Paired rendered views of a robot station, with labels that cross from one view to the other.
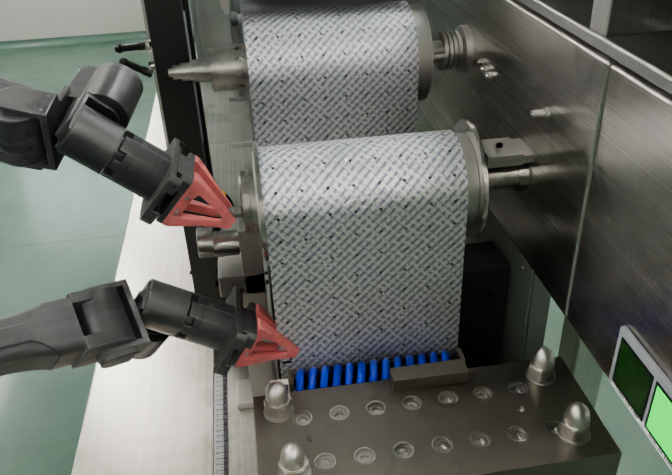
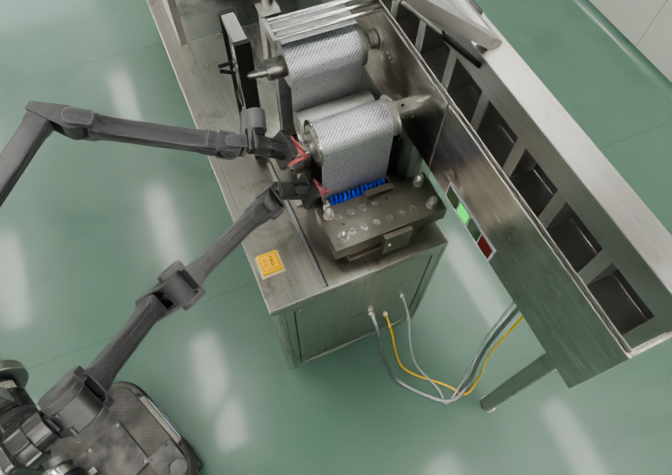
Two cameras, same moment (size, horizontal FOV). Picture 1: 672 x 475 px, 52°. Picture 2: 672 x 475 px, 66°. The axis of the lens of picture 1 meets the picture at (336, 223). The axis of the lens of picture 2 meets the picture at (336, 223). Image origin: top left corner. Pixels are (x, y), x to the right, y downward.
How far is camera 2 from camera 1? 0.93 m
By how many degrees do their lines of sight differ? 32
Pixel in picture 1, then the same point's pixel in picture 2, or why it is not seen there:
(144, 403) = not seen: hidden behind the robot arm
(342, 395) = (349, 204)
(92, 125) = (262, 144)
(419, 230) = (376, 146)
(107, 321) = (273, 205)
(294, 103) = (309, 85)
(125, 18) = not seen: outside the picture
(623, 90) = (453, 116)
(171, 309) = (289, 192)
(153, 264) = not seen: hidden behind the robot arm
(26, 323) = (253, 216)
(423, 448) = (383, 220)
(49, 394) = (119, 181)
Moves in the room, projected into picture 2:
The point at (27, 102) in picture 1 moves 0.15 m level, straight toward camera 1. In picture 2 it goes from (238, 141) to (273, 177)
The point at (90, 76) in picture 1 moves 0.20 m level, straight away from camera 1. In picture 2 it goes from (246, 115) to (210, 71)
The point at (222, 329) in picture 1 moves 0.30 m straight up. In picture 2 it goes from (306, 193) to (303, 131)
